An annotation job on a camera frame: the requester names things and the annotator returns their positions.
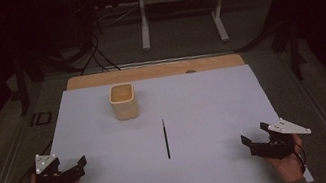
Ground black floor stand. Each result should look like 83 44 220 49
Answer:
229 11 311 92
10 50 51 117

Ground person's right hand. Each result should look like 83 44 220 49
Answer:
260 132 311 183

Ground white table mat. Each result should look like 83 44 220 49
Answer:
11 50 315 183

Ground thin black pencil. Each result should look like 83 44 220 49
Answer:
160 118 172 160

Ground bundle of black floor cables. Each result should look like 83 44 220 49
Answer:
69 10 122 79

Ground beige square cup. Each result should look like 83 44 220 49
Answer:
106 81 141 124

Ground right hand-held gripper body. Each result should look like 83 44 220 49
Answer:
245 113 316 166

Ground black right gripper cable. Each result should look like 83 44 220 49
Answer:
291 139 310 175

